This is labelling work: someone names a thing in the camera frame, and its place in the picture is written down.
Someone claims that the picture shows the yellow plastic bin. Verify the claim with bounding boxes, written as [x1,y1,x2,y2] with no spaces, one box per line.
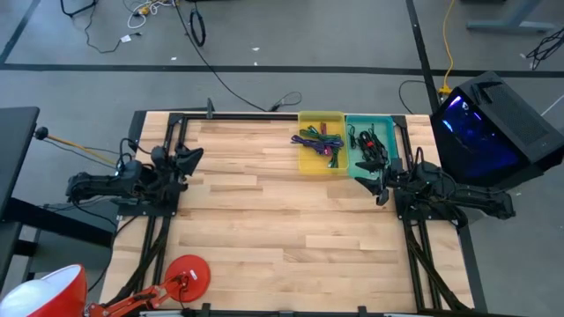
[297,110,349,176]

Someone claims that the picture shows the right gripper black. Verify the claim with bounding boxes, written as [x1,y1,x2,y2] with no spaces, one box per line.
[353,159,420,207]

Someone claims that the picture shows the purple braided cable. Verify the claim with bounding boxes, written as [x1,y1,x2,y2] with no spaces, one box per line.
[290,134,345,156]

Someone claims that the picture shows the white cord bundle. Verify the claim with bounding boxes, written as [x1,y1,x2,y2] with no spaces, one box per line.
[127,0,178,30]

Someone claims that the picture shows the teal plastic bin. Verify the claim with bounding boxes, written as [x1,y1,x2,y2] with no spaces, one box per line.
[345,114,400,180]

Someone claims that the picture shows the yellow power cord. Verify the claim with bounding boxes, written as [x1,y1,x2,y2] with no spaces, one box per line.
[437,0,457,97]

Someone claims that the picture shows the red desk lamp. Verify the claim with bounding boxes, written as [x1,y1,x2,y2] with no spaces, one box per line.
[0,254,212,317]

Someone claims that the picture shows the rod with black knob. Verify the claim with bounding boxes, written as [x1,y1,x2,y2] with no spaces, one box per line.
[33,126,111,166]

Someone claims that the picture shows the black computer tower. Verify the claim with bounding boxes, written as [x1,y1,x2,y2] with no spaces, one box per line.
[429,70,564,189]

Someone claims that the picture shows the black cable with white plug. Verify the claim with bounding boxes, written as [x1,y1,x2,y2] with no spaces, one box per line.
[59,0,143,55]

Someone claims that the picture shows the black cable loop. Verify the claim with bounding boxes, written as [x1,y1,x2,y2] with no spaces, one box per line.
[189,7,207,48]

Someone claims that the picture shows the black floor cable bundle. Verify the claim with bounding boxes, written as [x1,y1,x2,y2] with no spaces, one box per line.
[525,26,564,71]

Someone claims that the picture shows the red braided cable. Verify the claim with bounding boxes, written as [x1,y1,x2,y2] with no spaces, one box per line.
[319,122,330,156]

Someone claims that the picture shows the grey table leg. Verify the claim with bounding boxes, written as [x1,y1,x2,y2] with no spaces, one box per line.
[465,0,559,34]

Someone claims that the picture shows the black cable with velcro strap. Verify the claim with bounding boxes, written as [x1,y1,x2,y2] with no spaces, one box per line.
[359,147,389,164]

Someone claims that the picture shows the green black braided cable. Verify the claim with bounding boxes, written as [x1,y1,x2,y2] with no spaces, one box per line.
[299,125,345,146]
[325,144,343,170]

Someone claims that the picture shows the long black floor cable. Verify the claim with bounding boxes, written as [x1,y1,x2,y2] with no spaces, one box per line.
[174,0,304,114]

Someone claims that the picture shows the black cable with red strap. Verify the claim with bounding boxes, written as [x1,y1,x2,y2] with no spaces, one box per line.
[357,127,383,160]

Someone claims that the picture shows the black aluminium table frame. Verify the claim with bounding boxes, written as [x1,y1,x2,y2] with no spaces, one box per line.
[115,97,488,317]

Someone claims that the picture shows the white bar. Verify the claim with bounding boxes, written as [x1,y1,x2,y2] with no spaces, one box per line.
[139,310,196,317]

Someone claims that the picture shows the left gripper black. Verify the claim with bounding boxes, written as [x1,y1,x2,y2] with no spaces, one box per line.
[149,146,205,195]

